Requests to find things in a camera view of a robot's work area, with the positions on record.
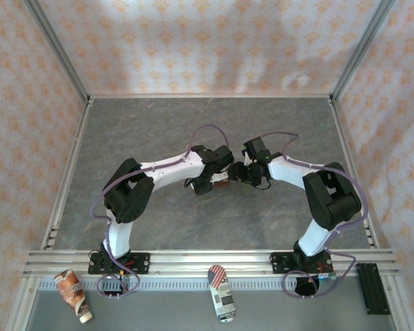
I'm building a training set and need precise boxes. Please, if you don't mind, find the orange patterned backdrop cloth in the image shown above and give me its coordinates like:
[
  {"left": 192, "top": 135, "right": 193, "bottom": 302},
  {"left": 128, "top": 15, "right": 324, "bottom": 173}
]
[{"left": 0, "top": 0, "right": 414, "bottom": 331}]

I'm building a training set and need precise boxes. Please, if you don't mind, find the flag print can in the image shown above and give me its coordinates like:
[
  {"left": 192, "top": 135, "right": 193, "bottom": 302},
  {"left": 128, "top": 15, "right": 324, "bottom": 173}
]
[{"left": 208, "top": 264, "right": 236, "bottom": 324}]

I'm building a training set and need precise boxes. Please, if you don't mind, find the black ribbed strip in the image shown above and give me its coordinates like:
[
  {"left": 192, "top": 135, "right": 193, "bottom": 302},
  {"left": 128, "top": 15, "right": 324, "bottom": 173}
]
[{"left": 355, "top": 263, "right": 391, "bottom": 315}]

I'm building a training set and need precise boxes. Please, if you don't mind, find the brown squeeze bottle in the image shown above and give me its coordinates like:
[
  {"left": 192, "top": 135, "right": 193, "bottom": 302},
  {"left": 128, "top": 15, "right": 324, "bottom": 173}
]
[{"left": 53, "top": 268, "right": 94, "bottom": 324}]

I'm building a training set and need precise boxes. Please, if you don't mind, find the aluminium table edge rail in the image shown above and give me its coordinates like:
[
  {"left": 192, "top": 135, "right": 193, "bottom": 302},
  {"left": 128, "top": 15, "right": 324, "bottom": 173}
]
[
  {"left": 41, "top": 98, "right": 94, "bottom": 250},
  {"left": 328, "top": 98, "right": 380, "bottom": 249},
  {"left": 88, "top": 92, "right": 334, "bottom": 101}
]

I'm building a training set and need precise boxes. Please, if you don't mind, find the aluminium cross rail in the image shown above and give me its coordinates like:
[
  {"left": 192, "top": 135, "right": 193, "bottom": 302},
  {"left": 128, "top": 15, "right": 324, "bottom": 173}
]
[{"left": 22, "top": 248, "right": 400, "bottom": 278}]

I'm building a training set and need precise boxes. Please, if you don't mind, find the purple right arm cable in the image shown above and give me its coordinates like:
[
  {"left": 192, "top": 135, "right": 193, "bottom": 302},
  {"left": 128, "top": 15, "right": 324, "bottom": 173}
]
[{"left": 260, "top": 132, "right": 368, "bottom": 299}]

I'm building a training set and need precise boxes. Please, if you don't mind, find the grey slotted cable duct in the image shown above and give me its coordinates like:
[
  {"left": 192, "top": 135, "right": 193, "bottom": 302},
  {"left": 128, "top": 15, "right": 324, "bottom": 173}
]
[{"left": 37, "top": 277, "right": 299, "bottom": 291}]

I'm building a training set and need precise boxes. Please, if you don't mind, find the aluminium frame post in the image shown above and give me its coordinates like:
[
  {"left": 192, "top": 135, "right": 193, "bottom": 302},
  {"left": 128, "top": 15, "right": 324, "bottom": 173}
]
[
  {"left": 330, "top": 0, "right": 400, "bottom": 103},
  {"left": 22, "top": 0, "right": 92, "bottom": 103}
]

